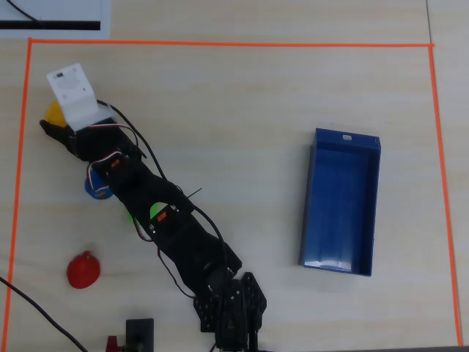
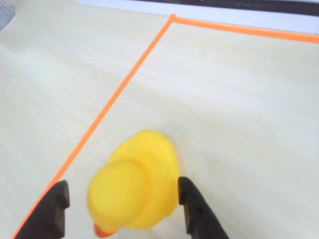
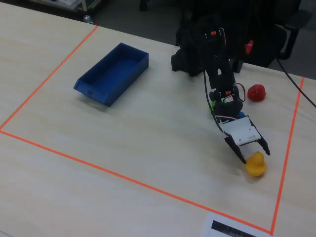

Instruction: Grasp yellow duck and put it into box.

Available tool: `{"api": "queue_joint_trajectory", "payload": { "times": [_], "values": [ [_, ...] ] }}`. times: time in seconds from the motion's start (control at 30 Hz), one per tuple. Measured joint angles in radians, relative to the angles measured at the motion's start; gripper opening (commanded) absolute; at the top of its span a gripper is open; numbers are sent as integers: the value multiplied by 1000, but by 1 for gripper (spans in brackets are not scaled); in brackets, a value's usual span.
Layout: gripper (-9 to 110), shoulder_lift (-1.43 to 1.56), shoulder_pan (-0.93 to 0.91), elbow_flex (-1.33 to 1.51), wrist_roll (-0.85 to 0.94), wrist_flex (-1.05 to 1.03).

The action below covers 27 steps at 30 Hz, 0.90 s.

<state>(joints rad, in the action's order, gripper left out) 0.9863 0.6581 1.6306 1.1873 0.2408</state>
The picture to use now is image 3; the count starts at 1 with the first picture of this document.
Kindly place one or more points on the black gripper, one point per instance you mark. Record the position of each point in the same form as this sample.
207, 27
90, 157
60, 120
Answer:
237, 145

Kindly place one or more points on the blue toy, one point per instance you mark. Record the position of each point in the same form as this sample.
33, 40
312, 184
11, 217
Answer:
241, 114

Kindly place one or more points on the yellow rubber duck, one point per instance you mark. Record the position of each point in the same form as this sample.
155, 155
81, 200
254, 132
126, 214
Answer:
256, 165

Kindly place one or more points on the short orange tape strip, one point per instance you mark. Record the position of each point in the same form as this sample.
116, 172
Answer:
287, 153

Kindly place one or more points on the red clamp knob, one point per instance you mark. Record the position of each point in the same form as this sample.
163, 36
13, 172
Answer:
249, 47

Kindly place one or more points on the white paper with black stripe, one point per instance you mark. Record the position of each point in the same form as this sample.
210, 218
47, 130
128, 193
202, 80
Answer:
227, 227

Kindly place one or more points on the blue plastic box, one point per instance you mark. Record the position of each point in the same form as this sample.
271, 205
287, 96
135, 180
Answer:
111, 74

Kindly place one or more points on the red toy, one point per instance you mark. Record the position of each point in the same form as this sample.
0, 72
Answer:
256, 92

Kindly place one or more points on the cluttered storage shelf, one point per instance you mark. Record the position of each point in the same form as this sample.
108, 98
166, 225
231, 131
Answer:
69, 5

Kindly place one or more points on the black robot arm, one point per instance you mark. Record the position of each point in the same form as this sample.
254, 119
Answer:
219, 64

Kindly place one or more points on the long orange tape strip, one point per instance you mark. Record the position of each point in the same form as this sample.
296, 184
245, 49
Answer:
135, 182

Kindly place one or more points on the black table clamp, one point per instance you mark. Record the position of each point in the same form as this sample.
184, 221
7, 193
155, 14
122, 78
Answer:
237, 65

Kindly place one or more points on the green toy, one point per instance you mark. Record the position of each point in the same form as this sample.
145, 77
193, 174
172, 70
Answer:
212, 105

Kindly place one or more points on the black office chair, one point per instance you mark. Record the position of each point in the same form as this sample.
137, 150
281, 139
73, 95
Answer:
266, 29

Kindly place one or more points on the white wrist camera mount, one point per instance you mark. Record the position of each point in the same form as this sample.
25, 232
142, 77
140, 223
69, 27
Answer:
242, 132

